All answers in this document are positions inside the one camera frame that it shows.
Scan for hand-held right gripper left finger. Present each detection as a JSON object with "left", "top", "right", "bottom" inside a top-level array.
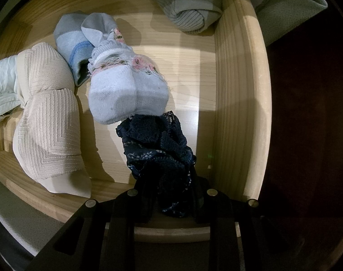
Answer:
[{"left": 25, "top": 188, "right": 161, "bottom": 271}]

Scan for beige ribbed bra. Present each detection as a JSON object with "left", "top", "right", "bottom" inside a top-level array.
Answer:
[{"left": 12, "top": 42, "right": 92, "bottom": 199}]

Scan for grey ribbed sock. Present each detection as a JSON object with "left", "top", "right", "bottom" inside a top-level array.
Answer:
[{"left": 152, "top": 0, "right": 223, "bottom": 35}]

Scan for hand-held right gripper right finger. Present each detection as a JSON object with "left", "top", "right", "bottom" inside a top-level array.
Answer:
[{"left": 188, "top": 175, "right": 308, "bottom": 271}]

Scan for navy lace underwear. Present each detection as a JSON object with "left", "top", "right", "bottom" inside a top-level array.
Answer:
[{"left": 116, "top": 111, "right": 197, "bottom": 219}]

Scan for white floral trim socks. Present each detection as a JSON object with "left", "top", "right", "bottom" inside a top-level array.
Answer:
[{"left": 81, "top": 13, "right": 170, "bottom": 125}]

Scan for pale white underwear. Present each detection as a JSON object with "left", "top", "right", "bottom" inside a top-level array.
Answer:
[{"left": 0, "top": 56, "right": 26, "bottom": 126}]

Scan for light blue striped sock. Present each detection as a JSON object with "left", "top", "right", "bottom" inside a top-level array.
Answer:
[{"left": 53, "top": 11, "right": 96, "bottom": 86}]

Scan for grey upholstered nightstand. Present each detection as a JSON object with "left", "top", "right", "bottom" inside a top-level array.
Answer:
[{"left": 242, "top": 0, "right": 329, "bottom": 47}]

